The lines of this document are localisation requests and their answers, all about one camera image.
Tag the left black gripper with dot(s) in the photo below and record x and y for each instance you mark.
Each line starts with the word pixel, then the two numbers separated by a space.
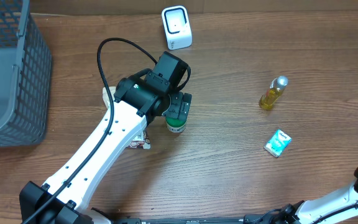
pixel 179 104

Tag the green lid white jar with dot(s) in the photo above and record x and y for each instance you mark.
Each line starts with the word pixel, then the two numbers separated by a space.
pixel 175 125

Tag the snack packet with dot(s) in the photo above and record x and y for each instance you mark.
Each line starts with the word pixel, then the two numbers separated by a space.
pixel 141 141

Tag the yellow liquid bottle silver cap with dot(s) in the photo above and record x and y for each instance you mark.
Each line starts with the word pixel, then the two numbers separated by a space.
pixel 273 93

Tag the teal tissue pack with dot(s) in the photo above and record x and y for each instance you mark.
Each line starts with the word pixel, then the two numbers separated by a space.
pixel 277 143

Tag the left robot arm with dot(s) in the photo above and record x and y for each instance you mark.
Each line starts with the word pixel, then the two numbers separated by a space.
pixel 65 196

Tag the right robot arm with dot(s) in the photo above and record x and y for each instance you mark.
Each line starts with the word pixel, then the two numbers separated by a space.
pixel 335 207

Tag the white barcode scanner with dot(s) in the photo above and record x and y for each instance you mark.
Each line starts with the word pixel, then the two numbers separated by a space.
pixel 177 27

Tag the grey plastic shopping basket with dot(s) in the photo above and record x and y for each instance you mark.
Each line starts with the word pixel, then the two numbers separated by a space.
pixel 25 76

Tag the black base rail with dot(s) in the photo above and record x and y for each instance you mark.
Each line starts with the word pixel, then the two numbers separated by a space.
pixel 220 220

